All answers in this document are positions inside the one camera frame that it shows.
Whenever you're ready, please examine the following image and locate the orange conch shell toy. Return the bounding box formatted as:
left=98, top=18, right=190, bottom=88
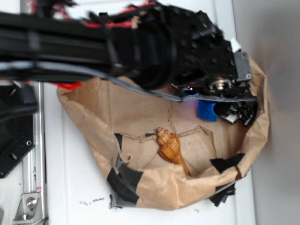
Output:
left=157, top=127, right=191, bottom=176

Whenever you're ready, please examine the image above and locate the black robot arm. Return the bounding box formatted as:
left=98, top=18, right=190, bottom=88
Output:
left=0, top=0, right=257, bottom=126

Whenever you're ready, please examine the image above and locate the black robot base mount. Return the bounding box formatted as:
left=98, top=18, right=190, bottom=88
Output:
left=0, top=83, right=38, bottom=179

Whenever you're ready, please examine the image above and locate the aluminium extrusion rail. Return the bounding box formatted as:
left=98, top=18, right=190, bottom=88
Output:
left=12, top=82, right=49, bottom=225

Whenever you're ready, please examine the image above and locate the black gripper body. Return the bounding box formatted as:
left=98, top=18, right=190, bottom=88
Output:
left=173, top=11, right=257, bottom=127

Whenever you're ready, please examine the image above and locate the white plastic board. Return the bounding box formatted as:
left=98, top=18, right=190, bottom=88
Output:
left=43, top=0, right=257, bottom=225

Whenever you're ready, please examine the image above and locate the brown paper bag tray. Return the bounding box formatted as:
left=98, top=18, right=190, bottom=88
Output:
left=57, top=61, right=270, bottom=210

